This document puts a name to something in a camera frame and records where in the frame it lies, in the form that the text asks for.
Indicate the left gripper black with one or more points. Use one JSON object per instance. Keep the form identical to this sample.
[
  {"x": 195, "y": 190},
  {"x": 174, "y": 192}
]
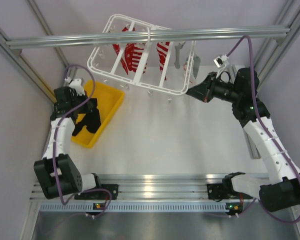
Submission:
[{"x": 87, "y": 108}]

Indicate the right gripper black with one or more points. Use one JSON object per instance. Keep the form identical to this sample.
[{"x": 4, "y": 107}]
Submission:
[{"x": 204, "y": 91}]

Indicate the black sock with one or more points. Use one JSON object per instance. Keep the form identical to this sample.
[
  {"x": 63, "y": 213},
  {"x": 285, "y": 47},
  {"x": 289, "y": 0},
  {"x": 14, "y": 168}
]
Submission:
[
  {"x": 93, "y": 121},
  {"x": 78, "y": 127}
]

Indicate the white plastic clip hanger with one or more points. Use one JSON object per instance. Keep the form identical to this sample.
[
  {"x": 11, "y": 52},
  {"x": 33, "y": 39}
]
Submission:
[{"x": 158, "y": 66}]

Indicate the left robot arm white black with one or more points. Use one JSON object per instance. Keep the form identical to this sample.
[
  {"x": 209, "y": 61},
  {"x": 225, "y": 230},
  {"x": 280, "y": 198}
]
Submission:
[{"x": 56, "y": 172}]

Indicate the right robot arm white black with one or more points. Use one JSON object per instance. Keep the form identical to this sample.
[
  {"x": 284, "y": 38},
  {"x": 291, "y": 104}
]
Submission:
[{"x": 283, "y": 188}]

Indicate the yellow plastic tray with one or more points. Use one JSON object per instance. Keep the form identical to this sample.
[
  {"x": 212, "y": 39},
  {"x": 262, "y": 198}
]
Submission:
[{"x": 109, "y": 99}]

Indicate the grey sock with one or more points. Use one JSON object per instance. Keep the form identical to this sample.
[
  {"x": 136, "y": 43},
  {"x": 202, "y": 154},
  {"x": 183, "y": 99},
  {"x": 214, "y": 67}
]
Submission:
[
  {"x": 178, "y": 49},
  {"x": 196, "y": 66}
]

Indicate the red white striped sock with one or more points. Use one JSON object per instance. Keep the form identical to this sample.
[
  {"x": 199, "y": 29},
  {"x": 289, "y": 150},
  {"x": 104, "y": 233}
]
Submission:
[
  {"x": 162, "y": 49},
  {"x": 143, "y": 60}
]

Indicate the aluminium top crossbar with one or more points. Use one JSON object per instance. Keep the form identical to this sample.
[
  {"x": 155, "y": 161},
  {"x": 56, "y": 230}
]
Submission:
[{"x": 166, "y": 35}]

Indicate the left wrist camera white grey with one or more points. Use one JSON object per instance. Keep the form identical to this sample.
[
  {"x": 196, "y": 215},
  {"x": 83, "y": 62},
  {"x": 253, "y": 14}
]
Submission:
[{"x": 75, "y": 85}]

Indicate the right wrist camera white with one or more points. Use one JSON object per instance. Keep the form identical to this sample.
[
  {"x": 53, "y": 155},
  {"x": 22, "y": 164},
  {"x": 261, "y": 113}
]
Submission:
[{"x": 221, "y": 61}]

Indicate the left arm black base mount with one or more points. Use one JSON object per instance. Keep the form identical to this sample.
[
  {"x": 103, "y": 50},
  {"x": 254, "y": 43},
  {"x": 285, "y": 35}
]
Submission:
[{"x": 106, "y": 192}]

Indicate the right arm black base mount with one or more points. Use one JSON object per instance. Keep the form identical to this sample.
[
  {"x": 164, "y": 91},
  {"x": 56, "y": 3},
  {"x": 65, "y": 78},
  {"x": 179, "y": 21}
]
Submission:
[{"x": 217, "y": 192}]

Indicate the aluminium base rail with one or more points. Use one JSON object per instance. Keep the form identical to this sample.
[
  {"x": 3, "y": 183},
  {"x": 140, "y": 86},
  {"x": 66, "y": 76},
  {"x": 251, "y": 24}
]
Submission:
[{"x": 161, "y": 187}]

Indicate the grey slotted cable duct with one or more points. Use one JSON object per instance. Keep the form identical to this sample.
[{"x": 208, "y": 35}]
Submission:
[{"x": 142, "y": 207}]

